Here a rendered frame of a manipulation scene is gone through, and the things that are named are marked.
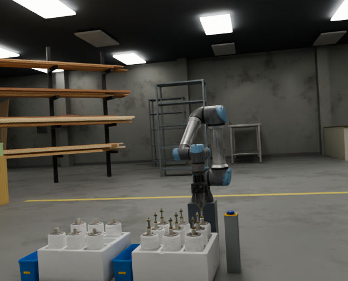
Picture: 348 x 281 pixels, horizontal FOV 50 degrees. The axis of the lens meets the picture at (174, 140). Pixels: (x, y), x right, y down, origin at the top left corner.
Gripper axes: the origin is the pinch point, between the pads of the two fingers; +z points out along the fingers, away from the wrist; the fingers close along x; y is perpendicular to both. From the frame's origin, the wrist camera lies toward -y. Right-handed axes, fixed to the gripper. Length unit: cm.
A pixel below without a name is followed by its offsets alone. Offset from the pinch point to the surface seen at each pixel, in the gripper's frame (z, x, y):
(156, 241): 13.0, -18.6, 27.0
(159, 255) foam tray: 18.1, -15.6, 32.4
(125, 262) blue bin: 24, -36, 28
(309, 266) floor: 35, 57, -7
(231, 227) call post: 9.9, 17.7, 8.0
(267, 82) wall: -192, 12, -961
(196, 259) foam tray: 19.8, 2.9, 31.9
